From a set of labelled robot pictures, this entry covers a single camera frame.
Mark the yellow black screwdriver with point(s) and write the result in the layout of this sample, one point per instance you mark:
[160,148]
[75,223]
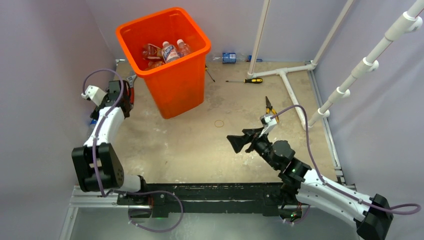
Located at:
[247,81]

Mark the orange plastic bin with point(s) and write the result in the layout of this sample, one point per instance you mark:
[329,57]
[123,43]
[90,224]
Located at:
[178,86]

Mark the red adjustable wrench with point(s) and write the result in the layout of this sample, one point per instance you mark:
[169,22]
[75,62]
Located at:
[131,80]

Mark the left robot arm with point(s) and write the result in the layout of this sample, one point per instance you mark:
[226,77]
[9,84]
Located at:
[96,163]

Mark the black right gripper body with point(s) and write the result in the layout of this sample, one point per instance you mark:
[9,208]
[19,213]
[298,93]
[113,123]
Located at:
[260,144]

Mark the small label clear bottle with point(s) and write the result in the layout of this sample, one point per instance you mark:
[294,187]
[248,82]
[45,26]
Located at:
[169,52]

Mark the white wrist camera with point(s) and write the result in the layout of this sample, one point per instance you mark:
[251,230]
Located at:
[94,94]
[269,122]

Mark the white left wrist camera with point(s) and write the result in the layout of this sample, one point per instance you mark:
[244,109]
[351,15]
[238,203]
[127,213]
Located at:
[94,94]

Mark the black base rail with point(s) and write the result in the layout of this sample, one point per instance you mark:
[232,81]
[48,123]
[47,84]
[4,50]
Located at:
[269,199]

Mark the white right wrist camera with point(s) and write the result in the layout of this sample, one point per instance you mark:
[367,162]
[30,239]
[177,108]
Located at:
[269,122]

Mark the tan rubber band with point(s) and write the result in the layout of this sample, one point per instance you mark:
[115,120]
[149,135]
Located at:
[219,123]

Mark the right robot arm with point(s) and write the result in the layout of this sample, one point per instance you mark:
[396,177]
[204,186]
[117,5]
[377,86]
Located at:
[301,183]

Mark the wide clear plastic bottle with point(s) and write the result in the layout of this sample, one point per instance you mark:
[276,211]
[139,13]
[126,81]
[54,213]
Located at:
[183,48]

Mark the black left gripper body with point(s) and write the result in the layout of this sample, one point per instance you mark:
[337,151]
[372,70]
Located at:
[108,93]

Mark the yellow handle pliers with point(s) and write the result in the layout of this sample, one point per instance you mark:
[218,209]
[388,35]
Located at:
[269,107]

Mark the crushed orange label bottle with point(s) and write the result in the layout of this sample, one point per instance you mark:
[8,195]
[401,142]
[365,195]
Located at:
[154,64]

